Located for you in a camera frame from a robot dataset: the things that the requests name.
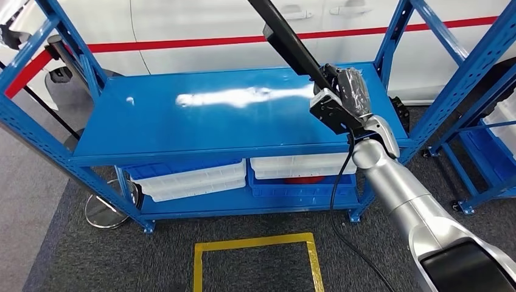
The black stanchion belt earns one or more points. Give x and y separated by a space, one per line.
48 109

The white car with red stripe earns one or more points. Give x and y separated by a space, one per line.
242 24

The red stanchion belt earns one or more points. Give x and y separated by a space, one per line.
28 72

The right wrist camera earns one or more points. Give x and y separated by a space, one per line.
332 111

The red flat object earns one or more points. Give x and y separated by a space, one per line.
304 180

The black plastic frame part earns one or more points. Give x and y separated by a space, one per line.
286 40

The stanchion post with black head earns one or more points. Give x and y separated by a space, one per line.
64 52

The chrome stanchion base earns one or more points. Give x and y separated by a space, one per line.
105 213

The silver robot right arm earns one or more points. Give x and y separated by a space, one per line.
403 193

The black clamp device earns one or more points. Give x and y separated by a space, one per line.
400 115

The yellow floor tape square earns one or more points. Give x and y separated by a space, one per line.
197 266

